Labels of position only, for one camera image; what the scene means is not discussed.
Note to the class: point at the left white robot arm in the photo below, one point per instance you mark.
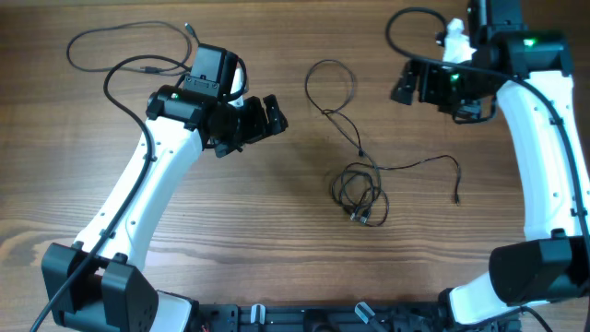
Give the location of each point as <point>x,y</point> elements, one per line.
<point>97,282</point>

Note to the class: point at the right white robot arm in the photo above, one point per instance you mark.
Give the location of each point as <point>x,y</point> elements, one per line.
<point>528,76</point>

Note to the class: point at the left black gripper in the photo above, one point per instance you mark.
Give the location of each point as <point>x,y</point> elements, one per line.
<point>259,126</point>

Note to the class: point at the black mounting rail base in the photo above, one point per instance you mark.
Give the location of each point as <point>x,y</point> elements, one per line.
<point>322,318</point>

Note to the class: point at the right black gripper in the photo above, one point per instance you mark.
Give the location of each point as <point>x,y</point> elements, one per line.
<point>432,92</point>

